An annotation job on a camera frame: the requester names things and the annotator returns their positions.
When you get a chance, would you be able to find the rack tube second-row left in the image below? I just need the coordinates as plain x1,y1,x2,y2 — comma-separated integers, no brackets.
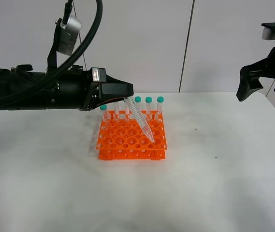
100,104,110,126

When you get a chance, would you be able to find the black cable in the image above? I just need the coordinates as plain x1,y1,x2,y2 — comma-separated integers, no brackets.
30,0,103,90

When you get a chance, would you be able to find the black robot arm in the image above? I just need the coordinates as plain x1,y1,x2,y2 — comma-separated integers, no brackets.
0,22,275,111

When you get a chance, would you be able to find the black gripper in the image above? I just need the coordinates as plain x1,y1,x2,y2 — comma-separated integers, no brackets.
80,68,134,111

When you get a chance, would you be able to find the orange test tube rack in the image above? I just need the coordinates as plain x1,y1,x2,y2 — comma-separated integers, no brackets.
96,110,167,160

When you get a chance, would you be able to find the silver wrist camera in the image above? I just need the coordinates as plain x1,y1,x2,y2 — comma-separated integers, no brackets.
57,15,82,56

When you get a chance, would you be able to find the rack tube back far-right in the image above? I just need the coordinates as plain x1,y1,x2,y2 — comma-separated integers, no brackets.
157,96,164,115

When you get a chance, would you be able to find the green-capped test tube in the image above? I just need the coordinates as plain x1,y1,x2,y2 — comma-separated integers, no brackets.
124,97,154,143

